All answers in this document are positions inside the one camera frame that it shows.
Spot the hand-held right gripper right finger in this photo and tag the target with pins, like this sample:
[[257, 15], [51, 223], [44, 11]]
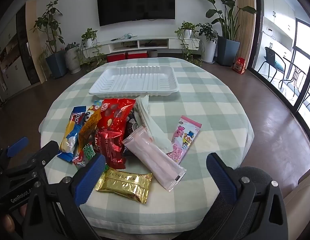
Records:
[[221, 177]]

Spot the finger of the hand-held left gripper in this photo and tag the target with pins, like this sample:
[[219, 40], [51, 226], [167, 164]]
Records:
[[17, 146], [48, 150]]

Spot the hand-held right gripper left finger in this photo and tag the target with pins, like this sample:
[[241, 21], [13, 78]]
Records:
[[88, 180]]

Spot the small green snack packet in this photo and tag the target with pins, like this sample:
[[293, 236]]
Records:
[[82, 155]]

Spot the blue snack packet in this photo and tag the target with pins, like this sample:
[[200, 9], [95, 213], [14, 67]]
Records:
[[70, 135]]

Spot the gold foil packet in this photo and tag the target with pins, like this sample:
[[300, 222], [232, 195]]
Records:
[[125, 183]]

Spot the red foil snack packet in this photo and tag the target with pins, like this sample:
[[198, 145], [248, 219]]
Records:
[[110, 150]]

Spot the orange snack packet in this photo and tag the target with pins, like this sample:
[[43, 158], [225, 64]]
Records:
[[88, 127]]

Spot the pink cartoon packet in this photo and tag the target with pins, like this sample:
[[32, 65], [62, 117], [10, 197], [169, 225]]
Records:
[[182, 137]]

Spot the large red snack bag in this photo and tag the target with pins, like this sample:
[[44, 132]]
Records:
[[113, 120]]

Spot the plain pink packet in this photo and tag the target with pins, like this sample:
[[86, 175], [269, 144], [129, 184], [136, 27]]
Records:
[[155, 157]]

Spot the black snack bag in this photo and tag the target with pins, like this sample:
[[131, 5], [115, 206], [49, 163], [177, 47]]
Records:
[[132, 123]]

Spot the pale green long packet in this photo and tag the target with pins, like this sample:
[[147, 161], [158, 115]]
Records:
[[152, 127]]

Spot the white plastic tray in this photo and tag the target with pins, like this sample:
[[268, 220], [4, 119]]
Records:
[[135, 78]]

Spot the person's left hand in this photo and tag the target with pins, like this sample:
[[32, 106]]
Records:
[[7, 223]]

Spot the leafy tree in blue pot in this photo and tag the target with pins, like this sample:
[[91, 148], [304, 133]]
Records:
[[56, 63]]

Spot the built-in wooden cabinet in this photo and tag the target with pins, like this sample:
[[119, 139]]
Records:
[[22, 55]]

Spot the small plant in ribbed pot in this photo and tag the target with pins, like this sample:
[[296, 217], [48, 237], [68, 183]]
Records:
[[73, 60]]

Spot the red storage box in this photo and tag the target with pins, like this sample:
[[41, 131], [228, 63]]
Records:
[[137, 55], [116, 58]]

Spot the trailing plant in white pot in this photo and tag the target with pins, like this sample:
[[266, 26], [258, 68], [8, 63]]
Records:
[[187, 27], [89, 36]]

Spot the white television cabinet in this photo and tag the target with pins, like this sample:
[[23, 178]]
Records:
[[120, 46]]

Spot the broad-leaf plant in blue pot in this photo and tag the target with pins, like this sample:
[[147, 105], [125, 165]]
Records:
[[227, 51]]

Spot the bushy plant in tall white pot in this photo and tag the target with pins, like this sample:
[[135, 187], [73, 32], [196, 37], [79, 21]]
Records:
[[209, 50]]

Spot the black balcony table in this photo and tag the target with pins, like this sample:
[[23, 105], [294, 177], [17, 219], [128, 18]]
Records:
[[295, 72]]

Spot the black balcony chair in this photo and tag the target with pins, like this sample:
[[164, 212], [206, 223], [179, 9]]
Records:
[[271, 55]]

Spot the beige striped curtain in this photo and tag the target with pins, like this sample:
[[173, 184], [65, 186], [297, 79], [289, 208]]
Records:
[[246, 22]]

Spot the white balcony cabinet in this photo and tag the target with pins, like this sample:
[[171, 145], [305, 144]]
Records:
[[277, 10]]

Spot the black sliding door frame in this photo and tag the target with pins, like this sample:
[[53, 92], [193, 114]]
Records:
[[257, 30]]

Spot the black wall television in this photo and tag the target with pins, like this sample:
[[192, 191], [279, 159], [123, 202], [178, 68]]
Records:
[[135, 2]]

